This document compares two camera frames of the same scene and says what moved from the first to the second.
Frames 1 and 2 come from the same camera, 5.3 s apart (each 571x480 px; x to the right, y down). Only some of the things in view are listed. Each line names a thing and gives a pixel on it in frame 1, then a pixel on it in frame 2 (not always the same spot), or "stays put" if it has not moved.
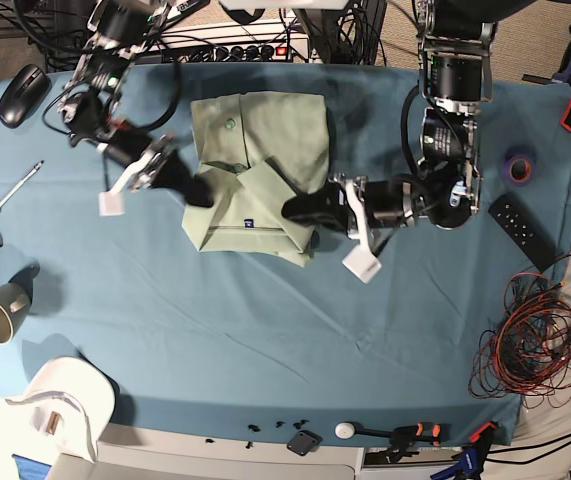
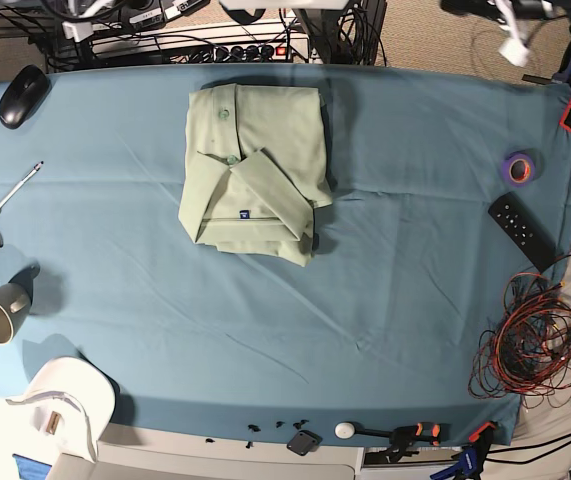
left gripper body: [378, 204] to [537, 9]
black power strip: [248, 52] stays put
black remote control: [514, 219] stays put
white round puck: [344, 430] stays put
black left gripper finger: [326, 206] to [471, 7]
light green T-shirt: [258, 151] stays put
